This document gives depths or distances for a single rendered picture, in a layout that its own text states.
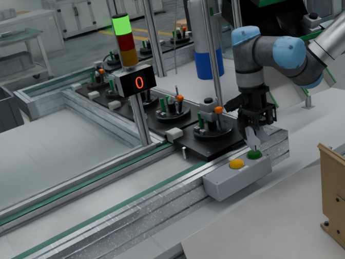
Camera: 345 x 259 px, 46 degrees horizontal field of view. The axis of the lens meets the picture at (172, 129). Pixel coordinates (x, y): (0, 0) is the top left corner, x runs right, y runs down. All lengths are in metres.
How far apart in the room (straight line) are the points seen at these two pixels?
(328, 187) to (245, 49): 0.39
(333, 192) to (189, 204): 0.41
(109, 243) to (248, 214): 0.39
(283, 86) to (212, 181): 0.53
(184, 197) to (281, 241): 0.29
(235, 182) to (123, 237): 0.35
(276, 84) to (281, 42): 0.52
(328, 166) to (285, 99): 0.55
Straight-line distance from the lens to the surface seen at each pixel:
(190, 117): 1.56
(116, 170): 1.36
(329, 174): 1.01
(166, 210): 1.16
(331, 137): 1.55
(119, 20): 1.27
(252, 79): 1.10
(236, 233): 1.13
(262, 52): 1.04
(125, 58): 1.29
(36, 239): 1.23
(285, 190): 1.27
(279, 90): 1.51
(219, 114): 1.33
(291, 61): 1.01
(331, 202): 1.05
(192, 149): 1.32
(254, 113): 1.12
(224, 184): 1.16
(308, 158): 1.42
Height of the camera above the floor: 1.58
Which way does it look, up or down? 24 degrees down
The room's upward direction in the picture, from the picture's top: 12 degrees counter-clockwise
